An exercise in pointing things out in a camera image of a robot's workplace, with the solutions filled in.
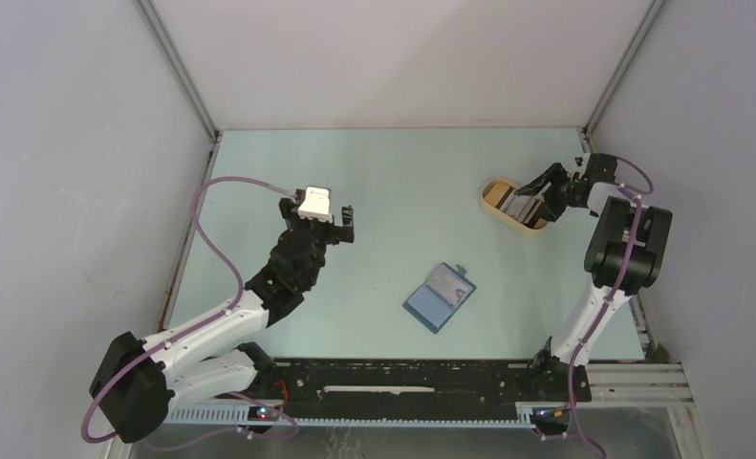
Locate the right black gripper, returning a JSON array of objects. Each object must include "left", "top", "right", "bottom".
[{"left": 517, "top": 162, "right": 584, "bottom": 223}]

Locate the blue card holder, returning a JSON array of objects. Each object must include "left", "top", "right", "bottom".
[{"left": 402, "top": 265, "right": 475, "bottom": 334}]

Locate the white card with stripe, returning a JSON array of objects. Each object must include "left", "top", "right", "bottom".
[{"left": 424, "top": 263, "right": 476, "bottom": 309}]

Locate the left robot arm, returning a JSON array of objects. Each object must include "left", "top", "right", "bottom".
[{"left": 86, "top": 189, "right": 355, "bottom": 444}]

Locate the white card in tray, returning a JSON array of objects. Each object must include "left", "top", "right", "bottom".
[{"left": 502, "top": 194, "right": 538, "bottom": 221}]

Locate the beige oval tray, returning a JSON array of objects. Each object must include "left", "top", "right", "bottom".
[{"left": 480, "top": 178, "right": 549, "bottom": 236}]

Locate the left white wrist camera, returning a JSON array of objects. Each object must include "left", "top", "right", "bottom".
[{"left": 297, "top": 186, "right": 334, "bottom": 223}]

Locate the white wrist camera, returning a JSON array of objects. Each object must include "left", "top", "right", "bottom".
[
  {"left": 570, "top": 153, "right": 594, "bottom": 182},
  {"left": 297, "top": 186, "right": 334, "bottom": 223}
]

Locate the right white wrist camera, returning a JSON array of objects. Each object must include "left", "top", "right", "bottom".
[{"left": 570, "top": 153, "right": 594, "bottom": 182}]

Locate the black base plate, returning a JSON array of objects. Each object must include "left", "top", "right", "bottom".
[{"left": 244, "top": 358, "right": 592, "bottom": 422}]

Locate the grey cable duct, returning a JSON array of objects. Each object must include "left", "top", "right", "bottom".
[{"left": 163, "top": 404, "right": 534, "bottom": 428}]

